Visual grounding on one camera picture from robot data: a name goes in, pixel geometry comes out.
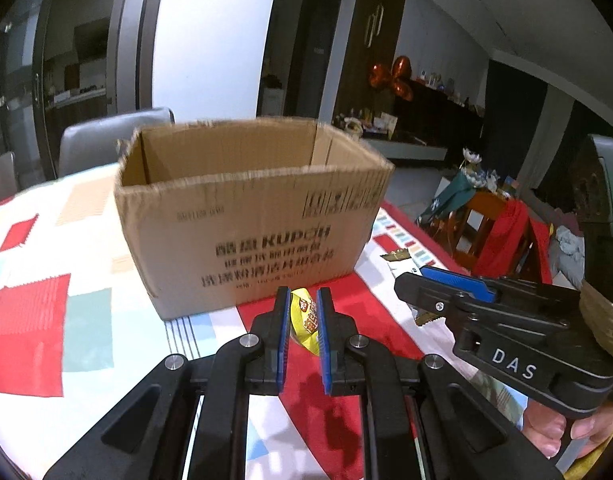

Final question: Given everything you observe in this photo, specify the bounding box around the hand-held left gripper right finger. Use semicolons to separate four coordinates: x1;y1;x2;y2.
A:
316;287;564;480

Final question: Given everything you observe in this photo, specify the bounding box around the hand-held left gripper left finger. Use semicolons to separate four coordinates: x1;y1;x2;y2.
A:
41;286;292;480

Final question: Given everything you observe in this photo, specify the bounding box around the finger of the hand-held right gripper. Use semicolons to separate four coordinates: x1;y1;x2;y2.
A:
420;266;502;304
393;273;470;330

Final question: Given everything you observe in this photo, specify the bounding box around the yellow snack packet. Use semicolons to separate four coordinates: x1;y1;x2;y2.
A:
290;287;323;357

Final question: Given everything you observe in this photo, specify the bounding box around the white green snack packet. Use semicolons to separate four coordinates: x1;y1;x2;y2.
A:
380;246;444;330

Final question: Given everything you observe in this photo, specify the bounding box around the brown cardboard box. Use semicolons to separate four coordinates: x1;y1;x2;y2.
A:
114;117;396;321

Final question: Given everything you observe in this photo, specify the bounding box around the person's right hand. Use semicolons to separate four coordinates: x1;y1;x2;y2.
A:
522;399;613;462

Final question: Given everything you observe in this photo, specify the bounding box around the wooden chair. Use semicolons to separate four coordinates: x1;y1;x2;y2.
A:
431;192;552;281

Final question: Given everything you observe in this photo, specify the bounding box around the red cloth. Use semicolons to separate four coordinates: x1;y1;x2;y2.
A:
473;200;554;286

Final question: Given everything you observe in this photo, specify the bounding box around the green patterned cloth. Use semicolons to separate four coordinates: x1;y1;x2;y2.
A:
419;172;479;224

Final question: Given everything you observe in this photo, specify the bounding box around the grey cloth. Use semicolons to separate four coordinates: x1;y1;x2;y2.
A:
553;225;586;281

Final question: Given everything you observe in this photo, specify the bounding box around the low white cabinet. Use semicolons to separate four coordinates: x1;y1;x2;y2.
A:
366;135;449;162

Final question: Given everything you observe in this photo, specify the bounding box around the dark sideboard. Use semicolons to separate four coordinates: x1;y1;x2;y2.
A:
396;80;487;152

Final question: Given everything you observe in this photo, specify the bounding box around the dark grey rounded object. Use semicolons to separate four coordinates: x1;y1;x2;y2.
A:
571;134;613;286

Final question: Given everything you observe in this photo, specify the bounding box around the red foil balloon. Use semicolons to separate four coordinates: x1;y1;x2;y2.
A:
370;57;415;102

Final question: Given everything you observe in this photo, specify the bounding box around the colourful patchwork tablecloth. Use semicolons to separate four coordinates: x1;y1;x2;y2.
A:
0;162;532;480

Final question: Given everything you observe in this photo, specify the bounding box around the large grey chair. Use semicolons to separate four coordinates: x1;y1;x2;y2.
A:
59;107;176;178

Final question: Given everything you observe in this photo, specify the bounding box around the glass sliding door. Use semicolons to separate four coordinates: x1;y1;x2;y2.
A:
0;0;157;181

